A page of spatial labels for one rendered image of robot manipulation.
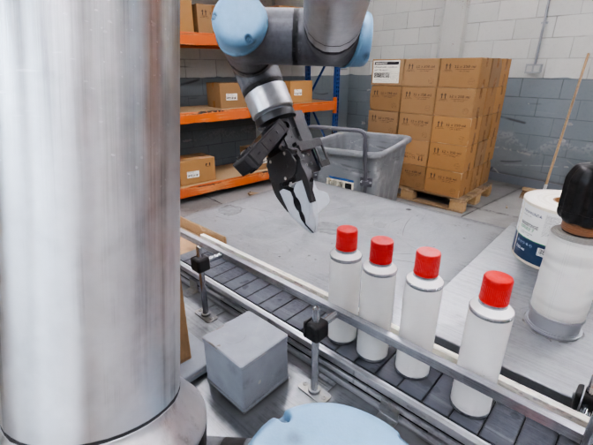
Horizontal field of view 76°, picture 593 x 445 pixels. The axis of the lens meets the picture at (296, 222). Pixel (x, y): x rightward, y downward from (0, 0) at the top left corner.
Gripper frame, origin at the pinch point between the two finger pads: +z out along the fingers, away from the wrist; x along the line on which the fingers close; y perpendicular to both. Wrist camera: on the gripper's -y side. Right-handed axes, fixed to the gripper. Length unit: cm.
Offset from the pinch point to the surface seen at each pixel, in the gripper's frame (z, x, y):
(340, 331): 18.1, 0.1, -2.0
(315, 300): 11.6, 0.8, -3.9
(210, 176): -77, 304, 175
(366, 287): 11.2, -9.1, -2.0
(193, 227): -11, 62, 12
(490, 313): 16.9, -25.0, -0.8
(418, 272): 10.8, -17.0, 0.2
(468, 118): -27, 91, 314
